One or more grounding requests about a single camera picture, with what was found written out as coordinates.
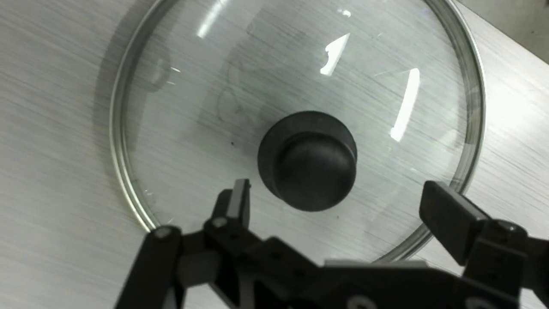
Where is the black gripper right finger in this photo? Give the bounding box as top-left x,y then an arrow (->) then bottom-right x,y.
419,180 -> 494,268

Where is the glass lid with black knob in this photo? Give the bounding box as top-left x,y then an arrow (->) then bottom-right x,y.
108,0 -> 489,265

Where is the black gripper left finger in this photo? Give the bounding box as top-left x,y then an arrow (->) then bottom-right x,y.
211,177 -> 254,230

